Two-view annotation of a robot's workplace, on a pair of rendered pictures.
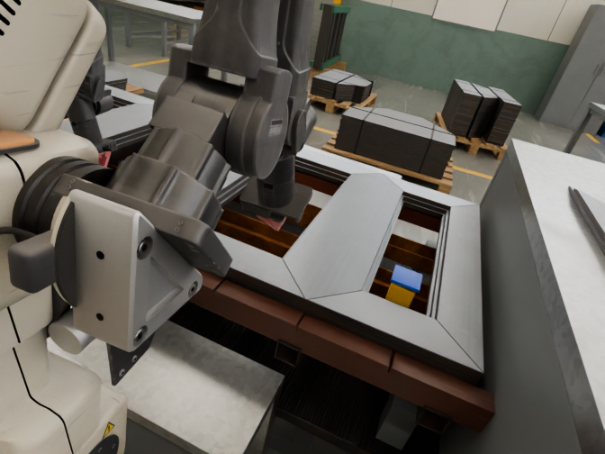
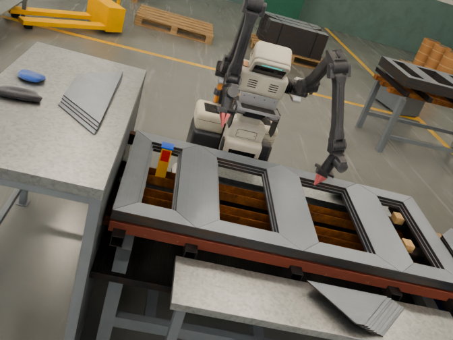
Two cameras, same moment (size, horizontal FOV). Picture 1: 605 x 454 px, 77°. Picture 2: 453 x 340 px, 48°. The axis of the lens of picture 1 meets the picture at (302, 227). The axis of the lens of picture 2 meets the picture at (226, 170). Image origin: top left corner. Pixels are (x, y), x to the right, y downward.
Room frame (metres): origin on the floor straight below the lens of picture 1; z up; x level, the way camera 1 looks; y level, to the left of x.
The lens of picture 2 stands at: (2.78, -0.91, 1.99)
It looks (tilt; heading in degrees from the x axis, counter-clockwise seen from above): 27 degrees down; 154
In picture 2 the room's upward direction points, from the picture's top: 18 degrees clockwise
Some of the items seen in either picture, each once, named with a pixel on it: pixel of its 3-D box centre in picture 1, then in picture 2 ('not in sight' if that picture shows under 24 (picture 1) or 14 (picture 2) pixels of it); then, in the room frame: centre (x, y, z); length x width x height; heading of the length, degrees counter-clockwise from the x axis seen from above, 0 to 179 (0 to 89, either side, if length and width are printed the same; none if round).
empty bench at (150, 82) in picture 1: (146, 54); not in sight; (4.06, 1.93, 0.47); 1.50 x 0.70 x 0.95; 78
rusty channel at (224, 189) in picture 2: not in sight; (274, 204); (0.82, 0.35, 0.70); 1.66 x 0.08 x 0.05; 74
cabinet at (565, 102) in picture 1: (592, 72); not in sight; (7.79, -4.49, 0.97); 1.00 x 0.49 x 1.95; 78
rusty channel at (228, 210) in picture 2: (207, 215); (278, 226); (1.01, 0.30, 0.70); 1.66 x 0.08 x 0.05; 74
